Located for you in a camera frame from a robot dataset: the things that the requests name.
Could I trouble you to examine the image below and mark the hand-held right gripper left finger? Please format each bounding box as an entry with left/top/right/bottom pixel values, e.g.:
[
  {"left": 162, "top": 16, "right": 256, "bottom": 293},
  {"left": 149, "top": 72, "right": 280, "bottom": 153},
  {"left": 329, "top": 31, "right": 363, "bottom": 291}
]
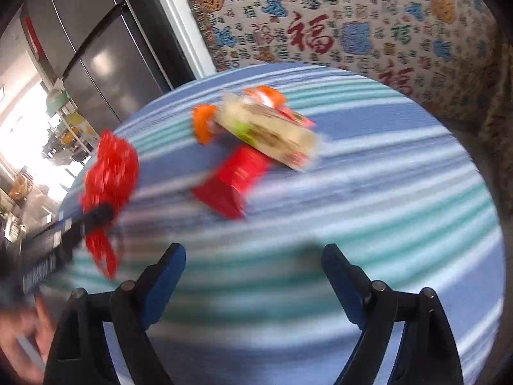
[{"left": 42, "top": 243, "right": 187, "bottom": 385}]

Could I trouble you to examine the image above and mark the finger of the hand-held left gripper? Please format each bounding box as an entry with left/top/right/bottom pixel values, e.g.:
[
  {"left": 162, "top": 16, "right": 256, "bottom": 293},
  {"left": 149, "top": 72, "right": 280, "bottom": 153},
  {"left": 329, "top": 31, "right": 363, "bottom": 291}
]
[{"left": 78, "top": 204, "right": 116, "bottom": 231}]

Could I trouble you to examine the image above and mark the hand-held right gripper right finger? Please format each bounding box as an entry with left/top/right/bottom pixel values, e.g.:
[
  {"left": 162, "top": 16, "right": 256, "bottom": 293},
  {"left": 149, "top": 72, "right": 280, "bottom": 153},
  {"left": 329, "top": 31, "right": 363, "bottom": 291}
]
[{"left": 321, "top": 244, "right": 467, "bottom": 385}]

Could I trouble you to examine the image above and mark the red plastic bag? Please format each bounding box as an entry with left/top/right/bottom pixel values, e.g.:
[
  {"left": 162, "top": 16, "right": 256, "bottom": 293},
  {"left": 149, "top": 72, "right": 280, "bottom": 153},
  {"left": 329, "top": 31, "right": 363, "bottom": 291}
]
[{"left": 78, "top": 129, "right": 140, "bottom": 279}]

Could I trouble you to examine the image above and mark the person's left hand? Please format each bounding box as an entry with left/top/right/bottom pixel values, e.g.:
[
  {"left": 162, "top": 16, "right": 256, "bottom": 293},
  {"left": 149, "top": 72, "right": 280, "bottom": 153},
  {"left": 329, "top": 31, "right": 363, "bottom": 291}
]
[{"left": 0, "top": 289, "right": 57, "bottom": 385}]

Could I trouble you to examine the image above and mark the striped tablecloth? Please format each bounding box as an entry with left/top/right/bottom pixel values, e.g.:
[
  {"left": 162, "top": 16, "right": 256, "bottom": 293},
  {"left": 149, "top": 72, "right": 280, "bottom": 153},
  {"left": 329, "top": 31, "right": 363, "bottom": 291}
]
[{"left": 60, "top": 62, "right": 506, "bottom": 385}]

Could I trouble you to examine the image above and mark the shelf with colourful items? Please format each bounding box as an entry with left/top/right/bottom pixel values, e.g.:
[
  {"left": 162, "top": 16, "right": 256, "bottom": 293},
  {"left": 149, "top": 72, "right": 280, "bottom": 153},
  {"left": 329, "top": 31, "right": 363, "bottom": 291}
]
[{"left": 0, "top": 84, "right": 101, "bottom": 241}]

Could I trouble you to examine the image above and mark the flattened red soda label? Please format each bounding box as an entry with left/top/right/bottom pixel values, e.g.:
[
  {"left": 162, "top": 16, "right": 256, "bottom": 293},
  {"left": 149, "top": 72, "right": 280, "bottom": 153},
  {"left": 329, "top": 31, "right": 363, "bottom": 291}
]
[{"left": 192, "top": 144, "right": 275, "bottom": 220}]

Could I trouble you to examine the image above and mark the orange snack wrapper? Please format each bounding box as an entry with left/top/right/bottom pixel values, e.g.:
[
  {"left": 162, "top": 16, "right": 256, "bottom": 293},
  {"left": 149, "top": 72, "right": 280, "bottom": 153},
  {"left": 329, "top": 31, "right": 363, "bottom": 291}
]
[{"left": 191, "top": 85, "right": 317, "bottom": 145}]

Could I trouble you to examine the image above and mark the grey refrigerator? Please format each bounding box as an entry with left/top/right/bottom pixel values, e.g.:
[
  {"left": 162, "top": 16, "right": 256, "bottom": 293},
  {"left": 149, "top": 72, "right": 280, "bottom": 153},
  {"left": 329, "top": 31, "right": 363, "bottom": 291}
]
[{"left": 20, "top": 0, "right": 173, "bottom": 126}]

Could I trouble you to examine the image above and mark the cream snack wrapper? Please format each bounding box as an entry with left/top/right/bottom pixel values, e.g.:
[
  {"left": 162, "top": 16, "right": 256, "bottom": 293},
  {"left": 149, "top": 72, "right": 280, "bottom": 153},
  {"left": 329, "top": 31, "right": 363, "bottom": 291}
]
[{"left": 216, "top": 92, "right": 321, "bottom": 173}]

